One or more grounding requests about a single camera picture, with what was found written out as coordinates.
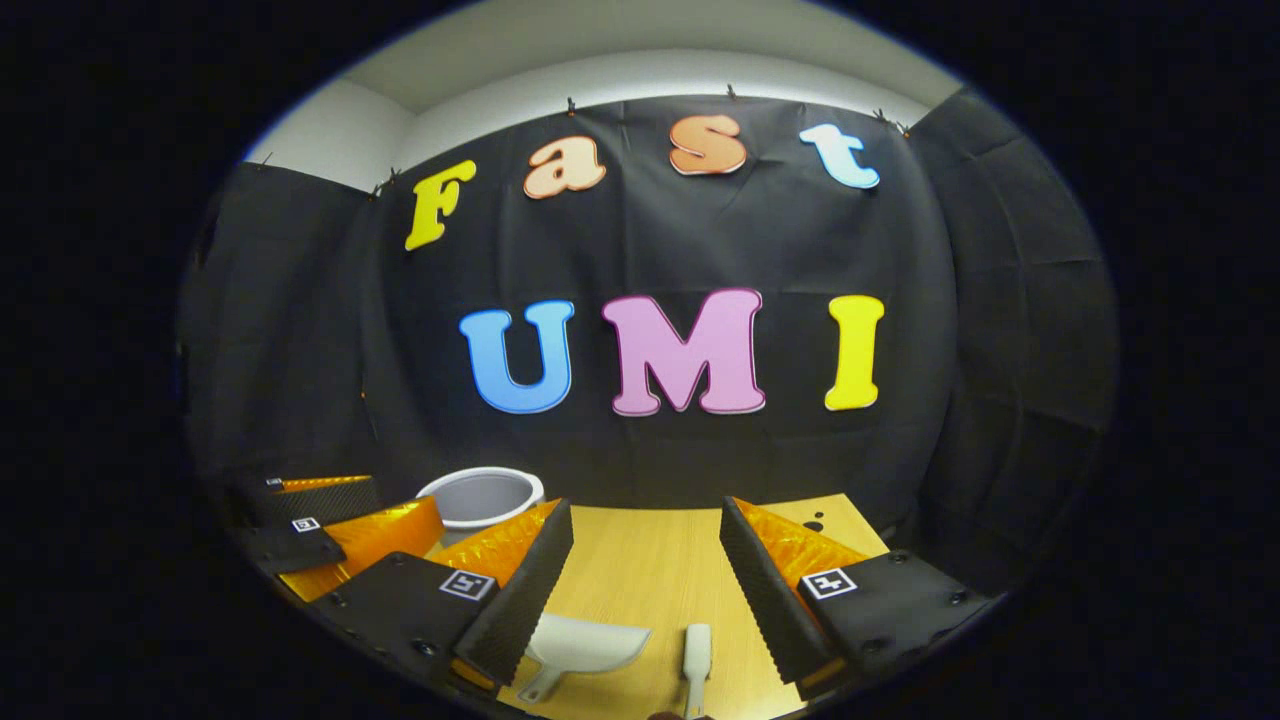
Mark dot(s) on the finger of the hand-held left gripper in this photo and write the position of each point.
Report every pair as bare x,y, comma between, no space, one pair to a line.
330,498
300,545

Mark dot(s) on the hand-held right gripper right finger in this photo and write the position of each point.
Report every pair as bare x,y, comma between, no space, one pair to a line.
765,600

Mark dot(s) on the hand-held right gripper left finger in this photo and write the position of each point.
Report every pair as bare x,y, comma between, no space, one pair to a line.
520,610

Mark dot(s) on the grey dustpan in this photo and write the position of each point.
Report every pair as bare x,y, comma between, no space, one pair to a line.
590,645

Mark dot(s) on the grey garbage bin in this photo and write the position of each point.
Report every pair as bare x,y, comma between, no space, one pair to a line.
480,495

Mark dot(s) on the wooden desktop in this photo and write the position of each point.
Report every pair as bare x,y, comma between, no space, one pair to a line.
650,560

